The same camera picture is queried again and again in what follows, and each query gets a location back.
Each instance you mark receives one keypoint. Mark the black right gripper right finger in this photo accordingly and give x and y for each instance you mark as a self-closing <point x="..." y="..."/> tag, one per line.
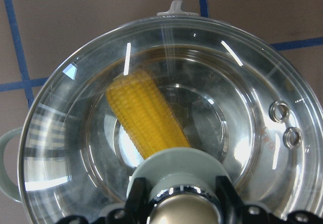
<point x="234" y="210"/>

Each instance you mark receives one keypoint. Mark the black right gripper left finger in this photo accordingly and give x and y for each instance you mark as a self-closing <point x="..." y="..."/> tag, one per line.
<point x="135" y="208"/>

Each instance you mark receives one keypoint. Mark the yellow corn cob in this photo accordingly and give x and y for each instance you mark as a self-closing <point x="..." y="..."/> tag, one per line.
<point x="144" y="113"/>

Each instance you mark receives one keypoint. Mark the glass pot lid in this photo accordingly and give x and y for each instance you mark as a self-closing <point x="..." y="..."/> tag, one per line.
<point x="176" y="108"/>

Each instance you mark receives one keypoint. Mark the pale green electric pot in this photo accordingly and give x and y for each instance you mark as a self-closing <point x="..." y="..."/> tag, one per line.
<point x="7" y="158"/>

